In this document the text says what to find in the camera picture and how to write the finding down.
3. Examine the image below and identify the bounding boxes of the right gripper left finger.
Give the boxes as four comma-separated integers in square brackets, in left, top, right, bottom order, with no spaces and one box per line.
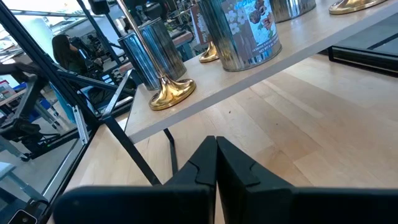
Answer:
[52,135,218,224]

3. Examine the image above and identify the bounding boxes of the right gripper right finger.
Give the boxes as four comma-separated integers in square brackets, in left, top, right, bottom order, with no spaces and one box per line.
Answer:
[216,136,398,224]

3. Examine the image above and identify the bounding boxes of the gold candlestick holder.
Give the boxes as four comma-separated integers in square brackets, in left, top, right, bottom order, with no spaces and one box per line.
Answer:
[115,0,197,111]
[328,0,389,16]
[198,40,220,63]

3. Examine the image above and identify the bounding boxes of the brown paper gift tag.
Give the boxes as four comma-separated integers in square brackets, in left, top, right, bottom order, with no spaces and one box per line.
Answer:
[189,2,213,46]

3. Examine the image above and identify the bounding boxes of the clear glass jar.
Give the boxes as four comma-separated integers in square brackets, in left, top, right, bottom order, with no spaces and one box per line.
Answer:
[269,0,317,24]

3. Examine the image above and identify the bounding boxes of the blue chair back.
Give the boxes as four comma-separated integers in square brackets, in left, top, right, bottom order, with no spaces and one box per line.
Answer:
[51,83,75,124]

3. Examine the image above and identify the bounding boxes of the person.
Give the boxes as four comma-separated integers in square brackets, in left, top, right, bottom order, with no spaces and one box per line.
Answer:
[51,33,94,75]

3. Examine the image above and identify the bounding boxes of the wooden riser shelf black frame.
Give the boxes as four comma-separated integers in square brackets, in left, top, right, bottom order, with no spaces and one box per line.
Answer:
[101,0,398,186]

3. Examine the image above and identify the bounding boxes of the silver metal bracket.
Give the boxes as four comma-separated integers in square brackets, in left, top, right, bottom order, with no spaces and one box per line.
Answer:
[72,105,90,144]

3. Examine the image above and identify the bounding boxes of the black table frame rails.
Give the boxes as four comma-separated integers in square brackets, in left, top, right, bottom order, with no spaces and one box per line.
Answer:
[6,12,398,224]

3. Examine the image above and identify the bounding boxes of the black overhead rig frame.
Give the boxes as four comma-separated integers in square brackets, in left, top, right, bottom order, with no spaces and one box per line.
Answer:
[0,0,137,131]

